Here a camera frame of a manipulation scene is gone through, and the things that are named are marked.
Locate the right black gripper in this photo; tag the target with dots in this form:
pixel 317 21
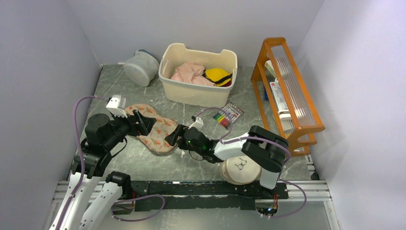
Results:
pixel 172 139

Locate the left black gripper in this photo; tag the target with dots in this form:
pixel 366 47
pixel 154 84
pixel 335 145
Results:
pixel 144 126

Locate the floral mesh laundry bag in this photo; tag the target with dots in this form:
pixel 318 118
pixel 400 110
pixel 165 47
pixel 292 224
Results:
pixel 163 127

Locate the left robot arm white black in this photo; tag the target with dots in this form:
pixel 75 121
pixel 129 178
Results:
pixel 102 135

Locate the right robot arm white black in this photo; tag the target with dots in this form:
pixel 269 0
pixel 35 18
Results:
pixel 266 149

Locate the grey round mesh bag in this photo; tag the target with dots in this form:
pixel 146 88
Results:
pixel 141 68

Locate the cream plastic laundry basket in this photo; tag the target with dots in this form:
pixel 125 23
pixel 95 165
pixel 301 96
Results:
pixel 207 96

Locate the marker pen pack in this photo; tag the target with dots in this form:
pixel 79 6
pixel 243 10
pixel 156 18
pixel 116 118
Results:
pixel 228 115

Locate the pink cloth in basket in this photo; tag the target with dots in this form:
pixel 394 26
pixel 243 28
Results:
pixel 192 73

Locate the beige round glasses pouch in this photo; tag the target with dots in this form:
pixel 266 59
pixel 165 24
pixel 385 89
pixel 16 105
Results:
pixel 240 170

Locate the yellow black cloth in basket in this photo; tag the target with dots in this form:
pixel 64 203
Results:
pixel 220 77

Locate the white box in rack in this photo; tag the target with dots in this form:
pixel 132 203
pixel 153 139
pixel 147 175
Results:
pixel 279 98

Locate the orange wooden rack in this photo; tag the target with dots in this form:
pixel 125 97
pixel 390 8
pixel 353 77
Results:
pixel 305 120

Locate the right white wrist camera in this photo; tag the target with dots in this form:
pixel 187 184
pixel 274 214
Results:
pixel 197 123

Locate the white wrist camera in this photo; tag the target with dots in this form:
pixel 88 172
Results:
pixel 116 106
pixel 197 123

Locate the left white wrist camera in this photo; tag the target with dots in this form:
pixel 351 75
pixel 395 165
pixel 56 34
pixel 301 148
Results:
pixel 116 106

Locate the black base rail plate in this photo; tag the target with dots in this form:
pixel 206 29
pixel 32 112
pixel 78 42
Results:
pixel 198 194

